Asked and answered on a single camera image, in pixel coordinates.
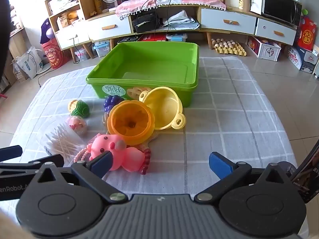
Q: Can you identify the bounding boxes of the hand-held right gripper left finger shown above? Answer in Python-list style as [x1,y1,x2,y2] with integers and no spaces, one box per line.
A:
[37,151,130,203]

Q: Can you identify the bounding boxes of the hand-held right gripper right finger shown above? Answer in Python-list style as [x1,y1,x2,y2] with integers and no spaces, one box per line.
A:
[194,151,289,203]

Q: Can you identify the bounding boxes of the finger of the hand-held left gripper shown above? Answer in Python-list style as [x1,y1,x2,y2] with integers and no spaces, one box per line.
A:
[0,145,23,163]
[0,154,65,177]

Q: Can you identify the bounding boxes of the clear cotton swab container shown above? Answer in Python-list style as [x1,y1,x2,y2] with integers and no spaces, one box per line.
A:
[45,122,88,165]

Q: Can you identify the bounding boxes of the pink toy pig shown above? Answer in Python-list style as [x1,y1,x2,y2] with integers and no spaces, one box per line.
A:
[88,134,146,172]

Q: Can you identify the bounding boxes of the orange toy bowl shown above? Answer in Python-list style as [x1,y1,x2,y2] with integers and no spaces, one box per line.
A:
[107,100,156,146]

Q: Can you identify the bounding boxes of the green plastic bin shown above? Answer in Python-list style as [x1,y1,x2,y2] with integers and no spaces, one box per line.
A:
[86,42,200,107]

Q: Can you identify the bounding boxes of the pink clear toy ball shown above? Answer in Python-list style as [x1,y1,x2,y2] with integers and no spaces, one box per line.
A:
[65,117,88,137]

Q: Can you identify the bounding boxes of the white checked tablecloth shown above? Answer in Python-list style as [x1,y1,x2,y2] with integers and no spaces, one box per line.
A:
[0,56,304,219]

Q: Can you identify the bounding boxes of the green and yellow toy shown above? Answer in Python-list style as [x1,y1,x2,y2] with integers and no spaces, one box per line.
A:
[68,100,90,118]

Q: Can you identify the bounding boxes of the purple toy grapes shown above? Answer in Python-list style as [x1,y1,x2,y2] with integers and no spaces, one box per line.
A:
[103,95,125,112]

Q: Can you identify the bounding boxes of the yellow toy pot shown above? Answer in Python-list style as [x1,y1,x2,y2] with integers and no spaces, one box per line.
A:
[139,87,187,130]

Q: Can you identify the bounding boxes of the white plastic bag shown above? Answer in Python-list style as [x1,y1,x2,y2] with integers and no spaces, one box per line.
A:
[16,46,43,79]

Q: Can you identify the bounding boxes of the red gift bag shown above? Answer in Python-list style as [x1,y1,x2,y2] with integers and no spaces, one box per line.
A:
[41,38,66,70]

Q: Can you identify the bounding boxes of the clear storage box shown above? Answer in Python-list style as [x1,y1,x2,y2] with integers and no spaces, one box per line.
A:
[93,41,110,58]
[166,33,188,43]
[74,47,91,61]

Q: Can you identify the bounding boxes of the yellow egg tray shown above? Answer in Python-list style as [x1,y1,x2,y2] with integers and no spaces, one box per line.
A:
[211,38,247,56]

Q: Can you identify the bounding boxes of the white crate with red print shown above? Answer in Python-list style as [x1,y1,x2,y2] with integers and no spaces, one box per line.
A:
[247,35,282,61]

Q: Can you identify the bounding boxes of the clear box with black lid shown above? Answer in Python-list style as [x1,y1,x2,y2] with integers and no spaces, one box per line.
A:
[117,37,139,44]

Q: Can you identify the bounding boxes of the purple cloth bag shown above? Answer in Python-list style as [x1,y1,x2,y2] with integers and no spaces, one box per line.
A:
[40,17,54,44]

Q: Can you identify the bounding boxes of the white blue cardboard box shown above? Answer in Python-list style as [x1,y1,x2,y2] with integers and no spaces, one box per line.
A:
[287,45,319,74]

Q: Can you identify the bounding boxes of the red flat box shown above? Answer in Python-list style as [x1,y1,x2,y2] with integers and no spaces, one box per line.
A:
[138,33,167,42]

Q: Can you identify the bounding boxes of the wooden white TV cabinet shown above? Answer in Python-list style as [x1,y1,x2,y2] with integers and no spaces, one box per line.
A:
[45,0,298,64]

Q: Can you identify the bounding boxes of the black bag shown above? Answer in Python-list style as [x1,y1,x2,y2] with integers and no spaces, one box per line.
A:
[132,12,160,33]

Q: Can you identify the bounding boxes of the pile of white papers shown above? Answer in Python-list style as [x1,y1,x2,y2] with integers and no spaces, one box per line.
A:
[163,10,200,29]

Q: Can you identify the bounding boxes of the red gift box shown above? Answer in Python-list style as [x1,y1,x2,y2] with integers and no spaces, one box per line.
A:
[296,17,314,51]

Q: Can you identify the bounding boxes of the black microwave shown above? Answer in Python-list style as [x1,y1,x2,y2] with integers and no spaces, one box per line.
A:
[250,0,302,27]

